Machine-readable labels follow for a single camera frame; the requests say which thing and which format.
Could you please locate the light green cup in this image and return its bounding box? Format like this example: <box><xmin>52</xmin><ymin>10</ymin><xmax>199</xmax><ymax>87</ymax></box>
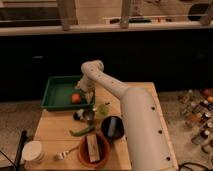
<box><xmin>97</xmin><ymin>103</ymin><xmax>109</xmax><ymax>116</ymax></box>

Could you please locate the orange-red apple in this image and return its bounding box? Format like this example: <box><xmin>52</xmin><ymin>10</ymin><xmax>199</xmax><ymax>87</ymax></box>
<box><xmin>71</xmin><ymin>93</ymin><xmax>82</xmax><ymax>104</ymax></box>

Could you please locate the black and white object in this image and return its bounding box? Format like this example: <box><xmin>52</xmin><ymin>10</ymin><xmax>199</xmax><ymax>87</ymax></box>
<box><xmin>73</xmin><ymin>109</ymin><xmax>84</xmax><ymax>120</ymax></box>

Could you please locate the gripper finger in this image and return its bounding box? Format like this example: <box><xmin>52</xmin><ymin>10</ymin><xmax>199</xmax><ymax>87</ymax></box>
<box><xmin>85</xmin><ymin>91</ymin><xmax>94</xmax><ymax>102</ymax></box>

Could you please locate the wooden block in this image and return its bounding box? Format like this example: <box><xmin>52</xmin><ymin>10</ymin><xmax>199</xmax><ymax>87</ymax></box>
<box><xmin>86</xmin><ymin>134</ymin><xmax>100</xmax><ymax>163</ymax></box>

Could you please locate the terracotta bowl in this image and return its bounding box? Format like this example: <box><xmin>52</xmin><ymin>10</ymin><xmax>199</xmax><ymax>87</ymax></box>
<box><xmin>78</xmin><ymin>133</ymin><xmax>110</xmax><ymax>169</ymax></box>

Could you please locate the green plastic tray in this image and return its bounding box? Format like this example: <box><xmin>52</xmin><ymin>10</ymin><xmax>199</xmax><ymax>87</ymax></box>
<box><xmin>41</xmin><ymin>75</ymin><xmax>95</xmax><ymax>111</ymax></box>

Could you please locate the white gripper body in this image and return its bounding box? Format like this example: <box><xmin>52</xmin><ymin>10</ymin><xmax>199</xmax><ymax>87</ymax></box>
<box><xmin>76</xmin><ymin>75</ymin><xmax>95</xmax><ymax>93</ymax></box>

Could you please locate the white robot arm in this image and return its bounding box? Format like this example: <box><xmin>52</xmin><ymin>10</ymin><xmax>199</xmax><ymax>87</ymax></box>
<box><xmin>77</xmin><ymin>60</ymin><xmax>176</xmax><ymax>171</ymax></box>

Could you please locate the silver fork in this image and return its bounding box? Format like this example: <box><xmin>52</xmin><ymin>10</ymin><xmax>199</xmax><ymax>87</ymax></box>
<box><xmin>54</xmin><ymin>145</ymin><xmax>78</xmax><ymax>160</ymax></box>

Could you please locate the spice bottle rack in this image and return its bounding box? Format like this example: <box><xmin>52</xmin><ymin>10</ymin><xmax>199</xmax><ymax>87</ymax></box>
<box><xmin>177</xmin><ymin>88</ymin><xmax>213</xmax><ymax>155</ymax></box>

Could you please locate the small metal cup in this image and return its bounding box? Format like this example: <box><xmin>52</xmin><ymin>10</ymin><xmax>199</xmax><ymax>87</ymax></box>
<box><xmin>83</xmin><ymin>110</ymin><xmax>95</xmax><ymax>122</ymax></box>

